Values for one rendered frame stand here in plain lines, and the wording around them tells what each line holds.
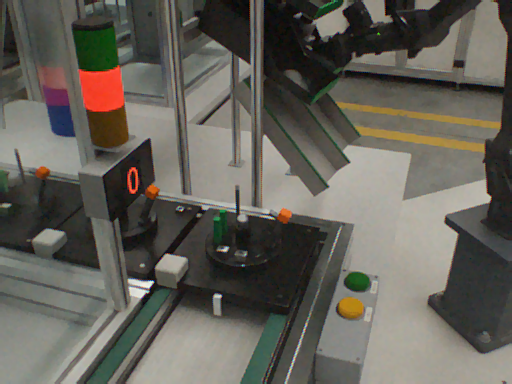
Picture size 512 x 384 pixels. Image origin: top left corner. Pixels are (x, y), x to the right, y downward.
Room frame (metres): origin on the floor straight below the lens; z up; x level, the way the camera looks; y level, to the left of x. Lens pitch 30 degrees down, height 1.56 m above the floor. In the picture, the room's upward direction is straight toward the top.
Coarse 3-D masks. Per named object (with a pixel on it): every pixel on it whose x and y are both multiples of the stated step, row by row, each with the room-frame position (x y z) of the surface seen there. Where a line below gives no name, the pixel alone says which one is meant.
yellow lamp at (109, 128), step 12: (120, 108) 0.65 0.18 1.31; (96, 120) 0.63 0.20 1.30; (108, 120) 0.63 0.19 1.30; (120, 120) 0.64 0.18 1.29; (96, 132) 0.63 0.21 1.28; (108, 132) 0.63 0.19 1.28; (120, 132) 0.64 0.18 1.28; (96, 144) 0.63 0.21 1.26; (108, 144) 0.63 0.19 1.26; (120, 144) 0.64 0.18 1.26
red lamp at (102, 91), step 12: (84, 72) 0.64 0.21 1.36; (96, 72) 0.63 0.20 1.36; (108, 72) 0.64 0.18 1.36; (120, 72) 0.66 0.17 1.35; (84, 84) 0.64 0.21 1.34; (96, 84) 0.63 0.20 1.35; (108, 84) 0.64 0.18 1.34; (120, 84) 0.65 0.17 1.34; (84, 96) 0.64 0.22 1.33; (96, 96) 0.63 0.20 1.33; (108, 96) 0.63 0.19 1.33; (120, 96) 0.65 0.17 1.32; (96, 108) 0.63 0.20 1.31; (108, 108) 0.63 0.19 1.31
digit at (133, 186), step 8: (136, 160) 0.66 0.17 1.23; (128, 168) 0.64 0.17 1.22; (136, 168) 0.66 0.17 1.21; (128, 176) 0.64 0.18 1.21; (136, 176) 0.66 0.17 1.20; (128, 184) 0.64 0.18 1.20; (136, 184) 0.65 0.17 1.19; (128, 192) 0.63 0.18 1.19; (136, 192) 0.65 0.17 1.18; (128, 200) 0.63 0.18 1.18
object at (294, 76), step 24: (216, 0) 1.07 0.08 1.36; (240, 0) 1.19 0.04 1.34; (264, 0) 1.16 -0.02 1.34; (216, 24) 1.07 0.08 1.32; (240, 24) 1.04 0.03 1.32; (264, 24) 1.16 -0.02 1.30; (288, 24) 1.13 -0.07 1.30; (240, 48) 1.04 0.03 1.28; (264, 48) 1.02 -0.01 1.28; (288, 48) 1.13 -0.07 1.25; (264, 72) 1.02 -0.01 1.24; (288, 72) 1.06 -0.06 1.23; (312, 72) 1.10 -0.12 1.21; (312, 96) 0.97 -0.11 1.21
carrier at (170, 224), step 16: (128, 208) 0.91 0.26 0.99; (160, 208) 0.94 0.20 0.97; (192, 208) 0.94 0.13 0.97; (128, 224) 0.86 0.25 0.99; (144, 224) 0.85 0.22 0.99; (160, 224) 0.88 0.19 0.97; (176, 224) 0.88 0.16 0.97; (192, 224) 0.91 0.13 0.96; (128, 240) 0.82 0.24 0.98; (144, 240) 0.83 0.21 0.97; (160, 240) 0.83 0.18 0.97; (176, 240) 0.84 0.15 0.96; (128, 256) 0.78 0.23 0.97; (144, 256) 0.78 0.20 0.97; (160, 256) 0.78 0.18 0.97; (128, 272) 0.74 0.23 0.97; (144, 272) 0.73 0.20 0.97
